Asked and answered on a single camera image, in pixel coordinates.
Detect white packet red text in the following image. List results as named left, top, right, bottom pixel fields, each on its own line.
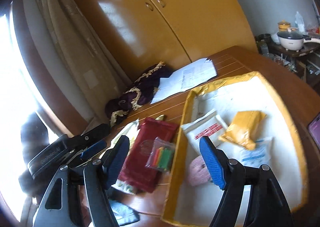
left=181, top=109, right=228, bottom=155

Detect yellow fuzzy towel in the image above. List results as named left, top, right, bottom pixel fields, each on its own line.
left=155, top=114, right=167, bottom=121

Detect purple gold-fringed cloth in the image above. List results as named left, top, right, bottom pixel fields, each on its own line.
left=105, top=61, right=173, bottom=127

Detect dark grey cloth piece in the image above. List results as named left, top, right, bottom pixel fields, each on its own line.
left=108, top=199, right=140, bottom=226

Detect yellow wooden wardrobe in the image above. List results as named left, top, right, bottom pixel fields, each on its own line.
left=74, top=0, right=257, bottom=80

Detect clear plastic bottle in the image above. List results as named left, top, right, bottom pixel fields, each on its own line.
left=295, top=11, right=305, bottom=33

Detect white paper sheets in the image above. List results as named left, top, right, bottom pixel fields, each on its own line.
left=151, top=58, right=217, bottom=104

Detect pink fuzzy sock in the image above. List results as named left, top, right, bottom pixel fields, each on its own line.
left=187, top=155, right=212, bottom=186

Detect dark side table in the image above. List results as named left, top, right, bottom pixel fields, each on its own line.
left=255, top=34, right=319, bottom=90

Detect white electric cooker pot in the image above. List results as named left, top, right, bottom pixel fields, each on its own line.
left=277, top=28, right=320, bottom=51

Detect beige curtain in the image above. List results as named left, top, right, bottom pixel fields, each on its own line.
left=36, top=0, right=131, bottom=124

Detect red foil bag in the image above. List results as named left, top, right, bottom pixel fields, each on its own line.
left=118, top=118, right=178, bottom=193

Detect yellow lidded jar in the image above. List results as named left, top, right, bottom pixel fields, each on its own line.
left=278, top=20, right=291, bottom=31

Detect white packet blue print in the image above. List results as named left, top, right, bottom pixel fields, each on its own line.
left=233, top=137, right=273, bottom=168

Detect clear bag coloured sticks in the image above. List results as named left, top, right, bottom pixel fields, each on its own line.
left=145, top=137, right=176, bottom=172

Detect yellow-edged white tray box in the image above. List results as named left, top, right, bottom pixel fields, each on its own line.
left=161, top=71, right=309, bottom=227

